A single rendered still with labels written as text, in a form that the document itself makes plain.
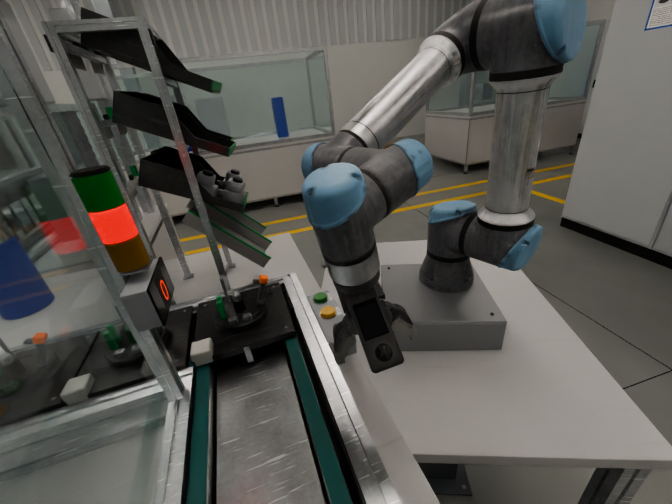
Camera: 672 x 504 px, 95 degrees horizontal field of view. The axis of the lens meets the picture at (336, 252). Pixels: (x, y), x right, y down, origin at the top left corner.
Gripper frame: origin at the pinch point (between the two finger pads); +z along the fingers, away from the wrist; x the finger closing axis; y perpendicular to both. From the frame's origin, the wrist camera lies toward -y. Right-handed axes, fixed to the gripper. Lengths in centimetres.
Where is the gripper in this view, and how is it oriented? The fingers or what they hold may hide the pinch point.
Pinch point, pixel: (378, 354)
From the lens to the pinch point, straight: 59.6
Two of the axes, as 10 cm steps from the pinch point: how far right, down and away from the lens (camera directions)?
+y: -2.2, -6.0, 7.7
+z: 2.3, 7.4, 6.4
